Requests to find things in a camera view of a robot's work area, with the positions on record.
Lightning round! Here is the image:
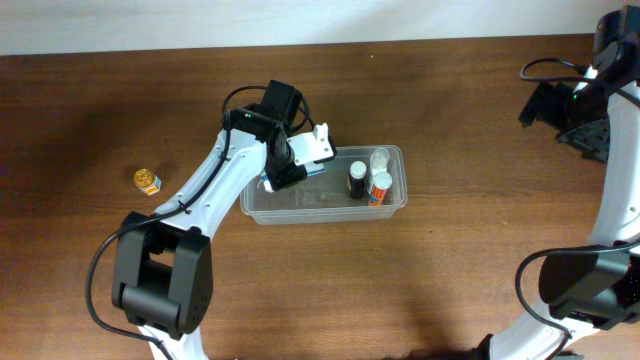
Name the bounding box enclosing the orange tube white cap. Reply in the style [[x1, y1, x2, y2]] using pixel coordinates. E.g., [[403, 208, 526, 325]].
[[368, 171, 393, 206]]

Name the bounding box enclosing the dark bottle white cap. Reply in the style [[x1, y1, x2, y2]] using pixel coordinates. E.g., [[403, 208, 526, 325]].
[[348, 161, 367, 200]]

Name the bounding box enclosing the small gold-lid jar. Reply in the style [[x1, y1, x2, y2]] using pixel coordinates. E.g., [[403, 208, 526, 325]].
[[133, 168, 162, 195]]

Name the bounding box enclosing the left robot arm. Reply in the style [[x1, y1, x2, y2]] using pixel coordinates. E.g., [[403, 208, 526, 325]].
[[106, 80, 335, 359]]

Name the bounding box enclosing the clear plastic container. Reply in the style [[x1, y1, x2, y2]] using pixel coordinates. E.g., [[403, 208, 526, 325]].
[[239, 145, 408, 225]]

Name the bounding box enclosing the white spray bottle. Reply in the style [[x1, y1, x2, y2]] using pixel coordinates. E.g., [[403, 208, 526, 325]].
[[366, 147, 391, 194]]

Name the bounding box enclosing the white Panadol medicine box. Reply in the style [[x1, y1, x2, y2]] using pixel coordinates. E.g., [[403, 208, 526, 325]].
[[261, 162, 325, 193]]

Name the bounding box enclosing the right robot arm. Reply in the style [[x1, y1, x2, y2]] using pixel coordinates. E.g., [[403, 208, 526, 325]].
[[471, 5, 639, 359]]

